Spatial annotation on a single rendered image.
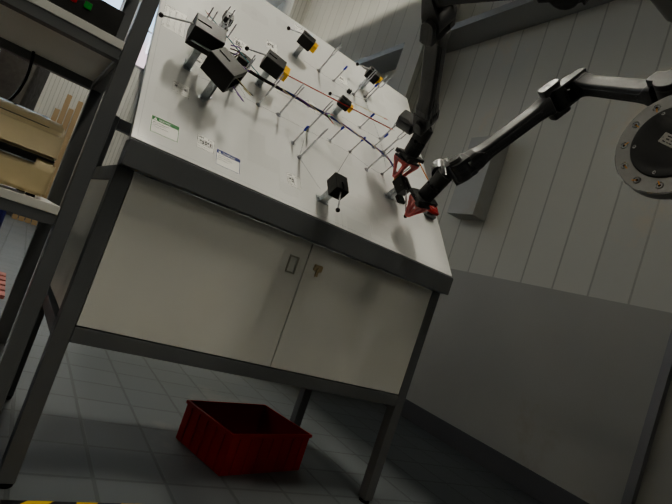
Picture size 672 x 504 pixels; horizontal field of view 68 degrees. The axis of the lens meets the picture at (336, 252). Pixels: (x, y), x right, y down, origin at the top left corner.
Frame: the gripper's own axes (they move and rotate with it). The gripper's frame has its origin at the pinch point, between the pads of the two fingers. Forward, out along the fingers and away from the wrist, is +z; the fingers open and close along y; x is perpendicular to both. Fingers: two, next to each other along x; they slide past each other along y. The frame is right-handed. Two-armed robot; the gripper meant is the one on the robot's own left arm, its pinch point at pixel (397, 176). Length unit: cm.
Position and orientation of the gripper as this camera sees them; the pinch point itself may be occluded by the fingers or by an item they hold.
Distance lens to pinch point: 183.7
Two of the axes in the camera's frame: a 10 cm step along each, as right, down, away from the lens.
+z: -4.5, 7.9, 4.1
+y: -7.2, -0.5, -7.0
